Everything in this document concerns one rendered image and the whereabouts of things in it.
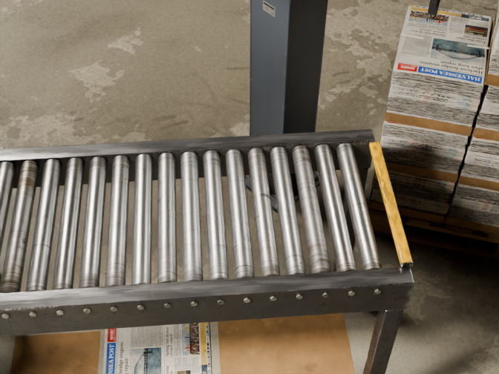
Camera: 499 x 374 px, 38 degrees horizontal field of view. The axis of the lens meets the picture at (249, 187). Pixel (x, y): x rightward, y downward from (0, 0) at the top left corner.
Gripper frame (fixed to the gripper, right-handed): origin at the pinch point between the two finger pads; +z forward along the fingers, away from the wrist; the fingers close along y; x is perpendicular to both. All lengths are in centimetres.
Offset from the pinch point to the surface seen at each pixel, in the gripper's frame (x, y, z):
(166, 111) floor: 108, 27, 96
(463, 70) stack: -13.0, -13.1, 13.5
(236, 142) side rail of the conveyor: 48, -61, 16
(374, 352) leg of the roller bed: -3, -97, 51
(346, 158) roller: 16, -58, 16
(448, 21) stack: -6.0, 11.1, 13.3
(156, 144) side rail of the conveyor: 70, -67, 16
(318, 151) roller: 24, -57, 17
